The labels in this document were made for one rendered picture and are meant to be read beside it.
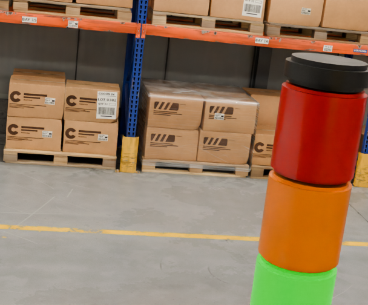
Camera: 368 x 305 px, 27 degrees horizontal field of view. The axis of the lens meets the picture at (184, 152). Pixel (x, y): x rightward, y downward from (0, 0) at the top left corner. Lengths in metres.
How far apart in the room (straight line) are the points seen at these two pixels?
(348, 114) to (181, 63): 9.09
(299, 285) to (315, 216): 0.04
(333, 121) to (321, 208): 0.05
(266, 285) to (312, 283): 0.03
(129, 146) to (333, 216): 7.74
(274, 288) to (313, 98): 0.12
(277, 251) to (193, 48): 9.07
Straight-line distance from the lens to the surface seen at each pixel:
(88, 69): 9.43
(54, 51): 9.39
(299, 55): 0.45
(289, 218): 0.45
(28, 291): 5.45
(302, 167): 0.44
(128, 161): 8.22
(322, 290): 0.47
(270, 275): 0.46
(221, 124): 8.33
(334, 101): 0.43
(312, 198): 0.44
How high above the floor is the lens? 2.39
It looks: 15 degrees down
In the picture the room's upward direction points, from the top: 7 degrees clockwise
